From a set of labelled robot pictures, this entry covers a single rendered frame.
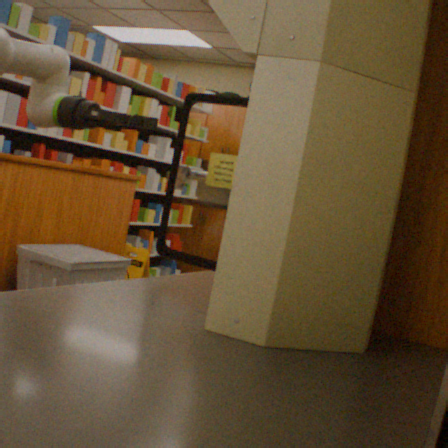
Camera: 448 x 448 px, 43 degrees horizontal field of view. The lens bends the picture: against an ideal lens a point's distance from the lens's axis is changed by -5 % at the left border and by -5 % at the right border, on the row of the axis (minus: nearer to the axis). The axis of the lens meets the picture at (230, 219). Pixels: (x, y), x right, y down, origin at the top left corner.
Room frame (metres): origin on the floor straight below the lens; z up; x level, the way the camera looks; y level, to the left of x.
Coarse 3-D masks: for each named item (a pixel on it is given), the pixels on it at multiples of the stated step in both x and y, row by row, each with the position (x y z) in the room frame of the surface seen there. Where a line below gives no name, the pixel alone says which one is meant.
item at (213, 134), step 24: (192, 120) 1.42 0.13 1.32; (216, 120) 1.39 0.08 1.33; (240, 120) 1.35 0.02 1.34; (192, 144) 1.41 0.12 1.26; (216, 144) 1.38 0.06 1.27; (192, 168) 1.41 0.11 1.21; (216, 168) 1.37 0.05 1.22; (192, 192) 1.40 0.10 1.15; (216, 192) 1.37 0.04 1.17; (192, 216) 1.39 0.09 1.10; (216, 216) 1.36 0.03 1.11; (168, 240) 1.42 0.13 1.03; (192, 240) 1.39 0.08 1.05; (216, 240) 1.36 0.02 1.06
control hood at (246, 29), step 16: (208, 0) 1.04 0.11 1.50; (224, 0) 1.03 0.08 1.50; (240, 0) 1.01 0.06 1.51; (256, 0) 1.01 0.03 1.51; (224, 16) 1.02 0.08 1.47; (240, 16) 1.01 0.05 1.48; (256, 16) 1.00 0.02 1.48; (240, 32) 1.01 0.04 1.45; (256, 32) 1.00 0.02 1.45; (256, 48) 1.00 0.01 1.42
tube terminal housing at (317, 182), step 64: (320, 0) 0.96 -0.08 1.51; (384, 0) 0.99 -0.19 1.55; (256, 64) 0.99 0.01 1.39; (320, 64) 0.95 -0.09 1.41; (384, 64) 1.00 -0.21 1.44; (256, 128) 0.98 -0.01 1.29; (320, 128) 0.96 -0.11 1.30; (384, 128) 1.00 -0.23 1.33; (256, 192) 0.98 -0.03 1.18; (320, 192) 0.97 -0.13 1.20; (384, 192) 1.01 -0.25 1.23; (256, 256) 0.97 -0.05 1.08; (320, 256) 0.98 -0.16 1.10; (384, 256) 1.02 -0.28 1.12; (256, 320) 0.96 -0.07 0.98; (320, 320) 0.99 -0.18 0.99
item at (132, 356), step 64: (0, 320) 0.79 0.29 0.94; (64, 320) 0.86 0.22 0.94; (128, 320) 0.95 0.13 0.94; (192, 320) 1.04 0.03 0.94; (0, 384) 0.57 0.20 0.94; (64, 384) 0.61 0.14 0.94; (128, 384) 0.65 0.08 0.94; (192, 384) 0.70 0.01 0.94; (256, 384) 0.75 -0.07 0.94; (320, 384) 0.80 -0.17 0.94; (384, 384) 0.85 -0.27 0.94
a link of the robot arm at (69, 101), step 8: (72, 96) 1.60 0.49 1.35; (80, 96) 1.59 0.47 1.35; (64, 104) 1.57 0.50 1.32; (72, 104) 1.56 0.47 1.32; (56, 112) 1.58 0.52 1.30; (64, 112) 1.57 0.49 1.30; (72, 112) 1.56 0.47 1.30; (64, 120) 1.58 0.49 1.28; (72, 120) 1.57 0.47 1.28; (64, 128) 1.61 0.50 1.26; (72, 128) 1.59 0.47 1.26; (80, 128) 1.60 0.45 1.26
